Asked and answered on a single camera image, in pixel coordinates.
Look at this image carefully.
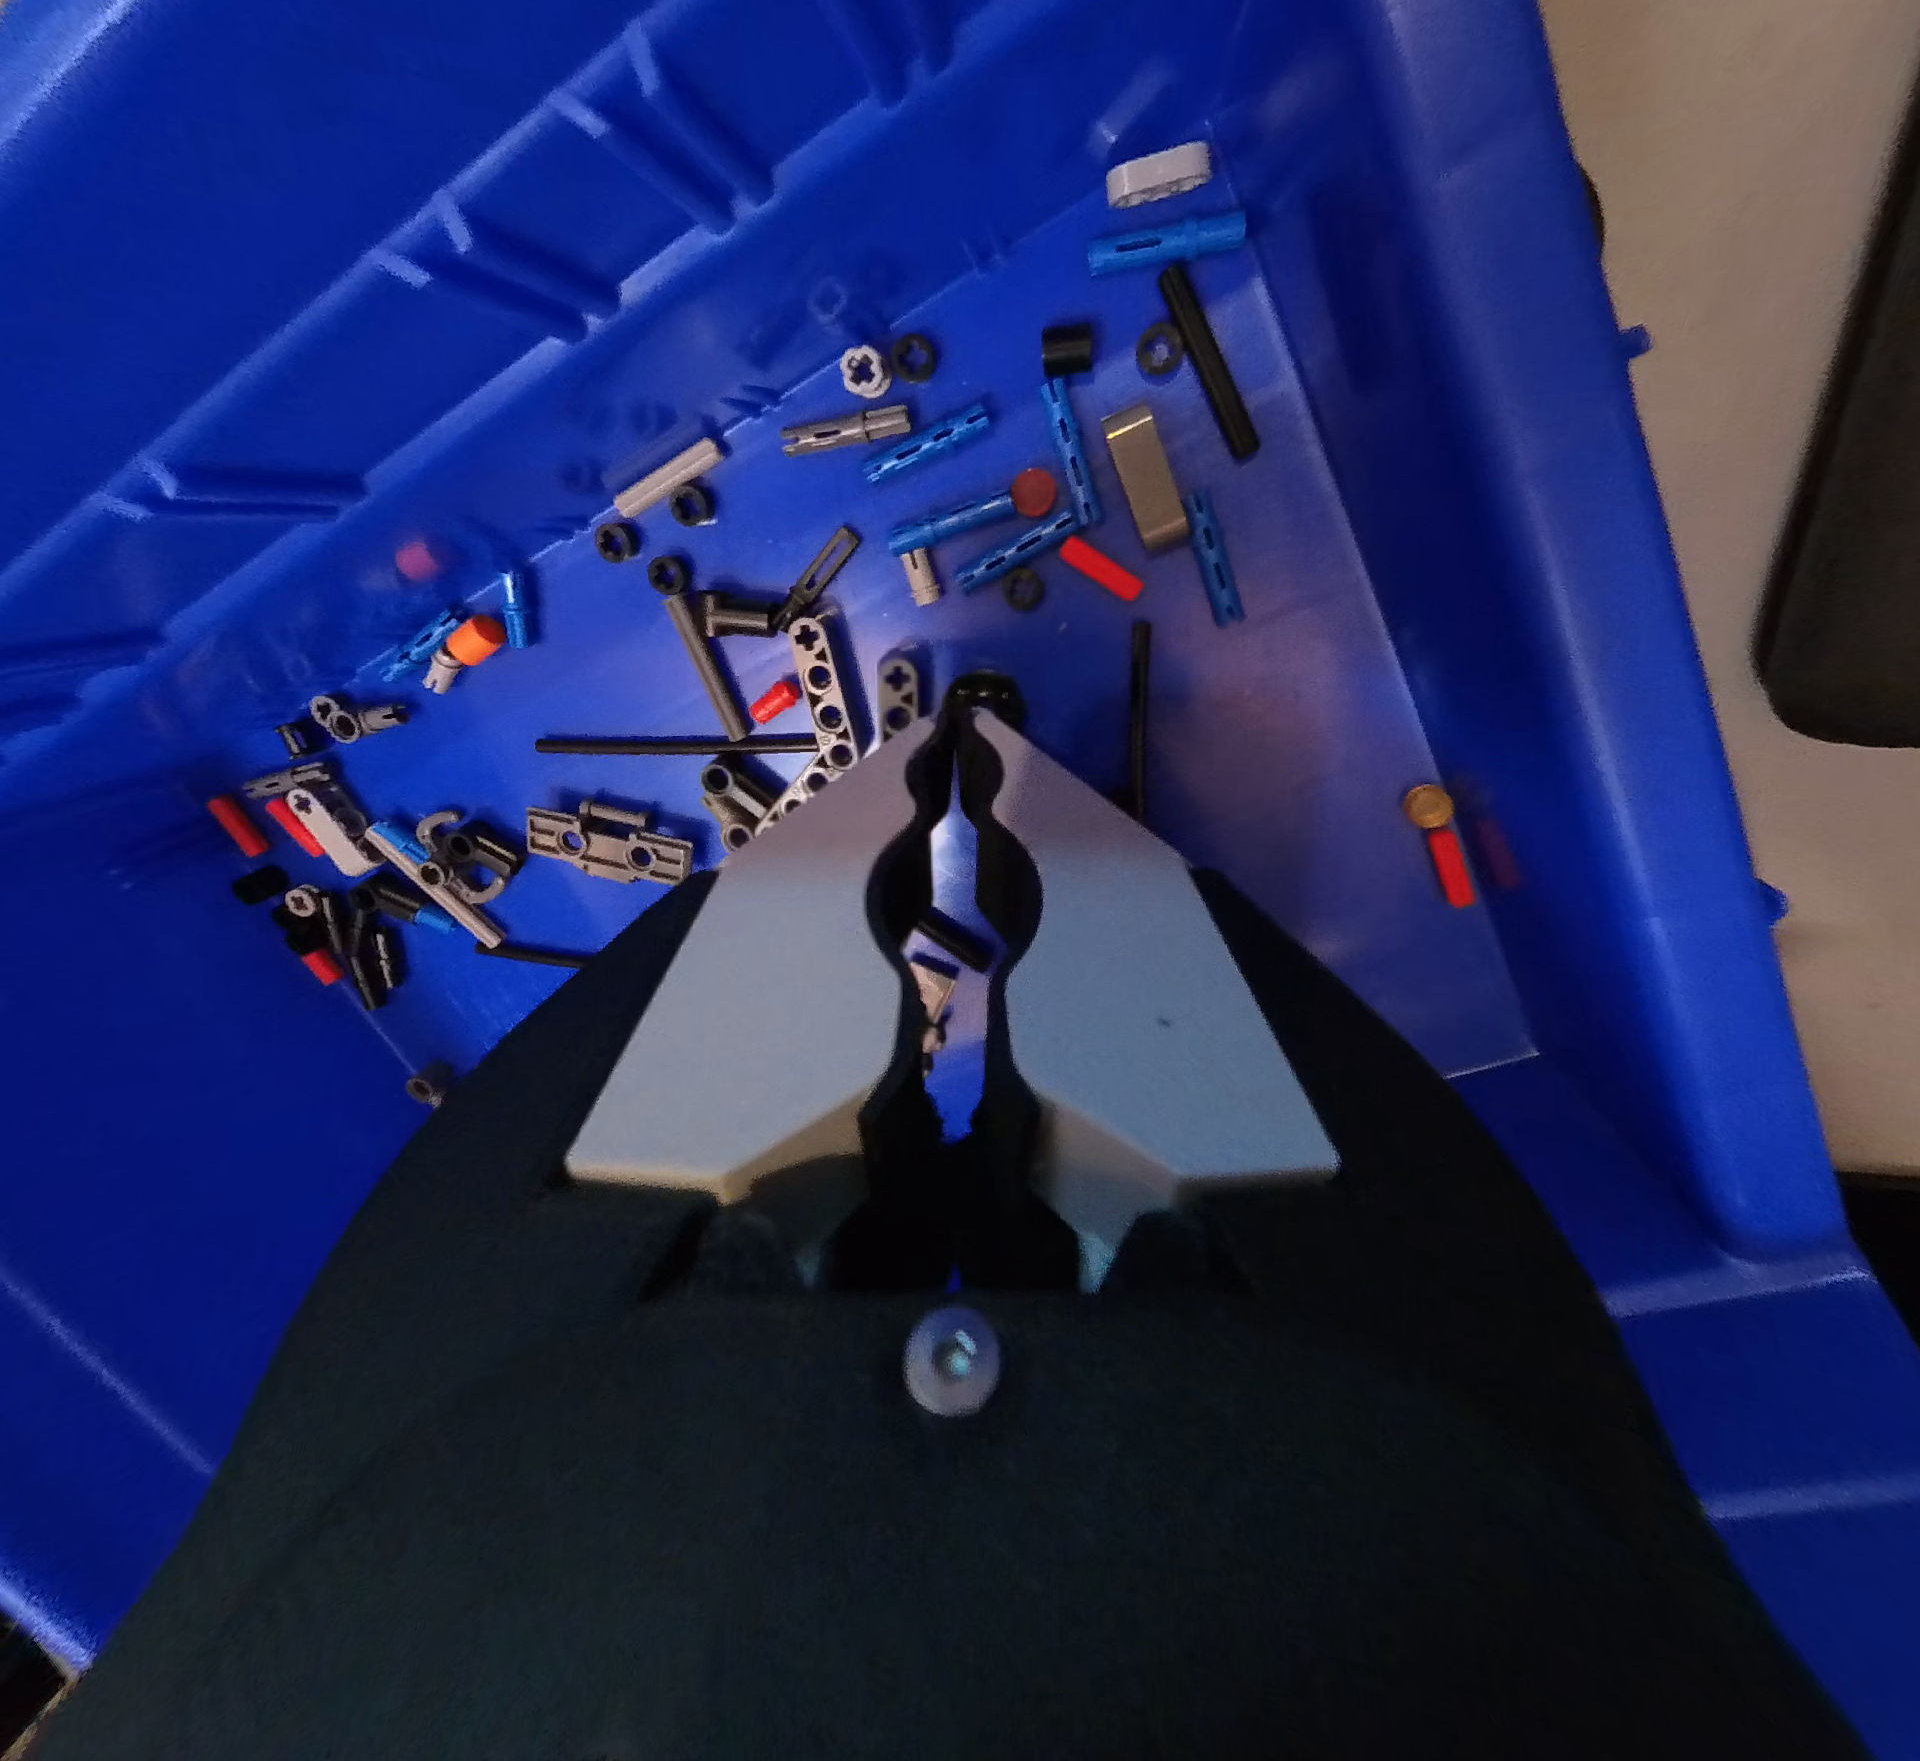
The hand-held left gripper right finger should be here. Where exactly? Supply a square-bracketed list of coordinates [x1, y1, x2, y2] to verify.
[964, 719, 1339, 1294]

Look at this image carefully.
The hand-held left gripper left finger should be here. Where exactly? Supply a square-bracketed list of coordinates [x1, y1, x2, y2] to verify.
[564, 719, 964, 1294]

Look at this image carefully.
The blue plastic bin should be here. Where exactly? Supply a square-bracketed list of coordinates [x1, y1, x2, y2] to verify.
[0, 0, 1920, 1681]

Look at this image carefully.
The black steering link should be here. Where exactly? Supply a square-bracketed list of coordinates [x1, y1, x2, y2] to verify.
[702, 527, 863, 637]

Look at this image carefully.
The dark grey holed plate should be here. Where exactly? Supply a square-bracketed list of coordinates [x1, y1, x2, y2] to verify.
[528, 802, 696, 885]

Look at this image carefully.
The light grey axle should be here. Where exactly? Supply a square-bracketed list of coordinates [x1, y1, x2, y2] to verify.
[367, 824, 505, 950]

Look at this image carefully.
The dark grey axle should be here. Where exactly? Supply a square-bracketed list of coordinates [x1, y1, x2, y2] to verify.
[668, 587, 747, 743]

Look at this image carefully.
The light grey thin liftarm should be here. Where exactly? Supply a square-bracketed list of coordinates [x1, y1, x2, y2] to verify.
[289, 791, 383, 878]

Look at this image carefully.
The light grey tube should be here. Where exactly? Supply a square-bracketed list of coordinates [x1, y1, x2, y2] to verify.
[610, 436, 728, 518]

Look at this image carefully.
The thick black axle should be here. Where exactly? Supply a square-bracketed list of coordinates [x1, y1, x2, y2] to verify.
[1158, 264, 1262, 462]

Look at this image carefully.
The light grey small beam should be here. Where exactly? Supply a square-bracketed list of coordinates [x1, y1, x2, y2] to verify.
[1106, 142, 1213, 211]

